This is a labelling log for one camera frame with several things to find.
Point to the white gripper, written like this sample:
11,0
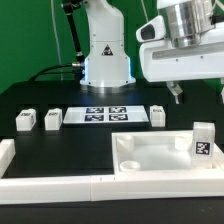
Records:
160,62

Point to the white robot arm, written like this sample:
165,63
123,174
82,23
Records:
185,41

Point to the white square tabletop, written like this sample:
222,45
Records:
152,151

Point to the white U-shaped obstacle fence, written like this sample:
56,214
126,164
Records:
198,182

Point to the white AprilTag base plate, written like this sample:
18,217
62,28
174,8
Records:
105,114

